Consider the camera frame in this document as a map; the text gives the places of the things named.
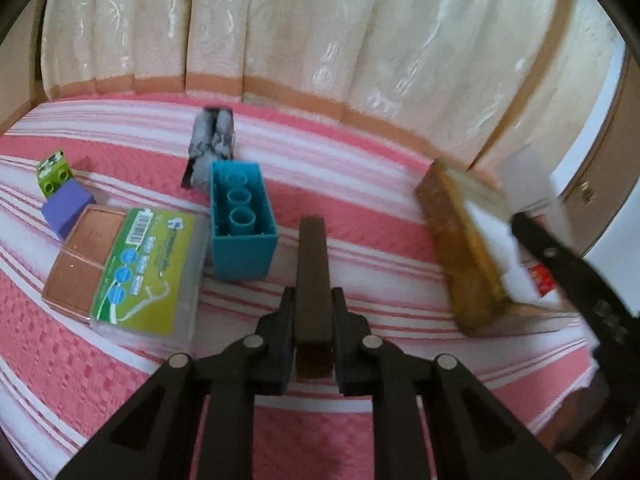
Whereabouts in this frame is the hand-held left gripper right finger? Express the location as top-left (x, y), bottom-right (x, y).
top-left (332, 287), bottom-right (571, 480)

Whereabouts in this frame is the copper compact case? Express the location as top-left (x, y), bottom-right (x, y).
top-left (42, 204), bottom-right (127, 317)

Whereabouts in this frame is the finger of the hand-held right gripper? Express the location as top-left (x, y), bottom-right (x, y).
top-left (511, 211), bottom-right (640, 358)

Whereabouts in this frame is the purple block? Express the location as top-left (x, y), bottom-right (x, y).
top-left (41, 180), bottom-right (96, 241)

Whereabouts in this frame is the teal building block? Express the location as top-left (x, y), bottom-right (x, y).
top-left (209, 161), bottom-right (278, 282)

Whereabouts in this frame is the clear box with green label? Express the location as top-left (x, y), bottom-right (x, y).
top-left (90, 207), bottom-right (210, 348)

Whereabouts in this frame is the brown wooden door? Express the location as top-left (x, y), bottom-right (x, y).
top-left (562, 50), bottom-right (640, 261)

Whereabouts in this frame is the green building block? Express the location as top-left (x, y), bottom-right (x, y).
top-left (37, 149), bottom-right (77, 198)

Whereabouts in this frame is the gold metal tin box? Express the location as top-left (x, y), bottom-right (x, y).
top-left (415, 158), bottom-right (576, 337)

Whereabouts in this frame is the cream patterned curtain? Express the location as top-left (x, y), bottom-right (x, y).
top-left (40, 0), bottom-right (586, 171)

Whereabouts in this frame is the grey black hair claw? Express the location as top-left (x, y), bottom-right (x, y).
top-left (181, 106), bottom-right (237, 190)

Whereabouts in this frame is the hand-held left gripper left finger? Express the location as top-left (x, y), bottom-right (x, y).
top-left (55, 287), bottom-right (297, 480)

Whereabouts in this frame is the white plastic container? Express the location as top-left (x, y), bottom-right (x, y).
top-left (500, 147), bottom-right (573, 256)

